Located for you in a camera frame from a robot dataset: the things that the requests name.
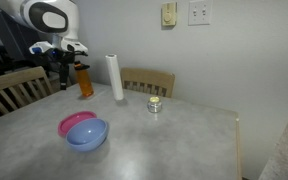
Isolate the wooden chair slatted back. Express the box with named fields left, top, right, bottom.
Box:
left=0, top=65, right=55, bottom=116

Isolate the speckled gray countertop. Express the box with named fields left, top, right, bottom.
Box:
left=258, top=92, right=288, bottom=180

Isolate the small glass jar candle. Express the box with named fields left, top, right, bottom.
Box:
left=146, top=96, right=163, bottom=114

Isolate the blue plastic bowl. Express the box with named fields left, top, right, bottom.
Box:
left=65, top=117, right=110, bottom=153

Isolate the orange water bottle black cap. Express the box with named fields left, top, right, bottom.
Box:
left=73, top=60, right=95, bottom=99

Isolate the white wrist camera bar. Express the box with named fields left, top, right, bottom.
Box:
left=28, top=41, right=57, bottom=56

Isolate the white paper towel roll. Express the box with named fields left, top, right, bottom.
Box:
left=104, top=53, right=125, bottom=102

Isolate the beige wall dimmer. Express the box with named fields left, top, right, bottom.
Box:
left=161, top=1, right=178, bottom=27

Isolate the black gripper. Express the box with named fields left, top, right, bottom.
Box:
left=47, top=49, right=88, bottom=91

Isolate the white light switch plate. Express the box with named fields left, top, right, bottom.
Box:
left=187, top=0, right=214, bottom=27

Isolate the pink round lid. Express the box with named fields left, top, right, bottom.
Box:
left=57, top=110, right=98, bottom=138

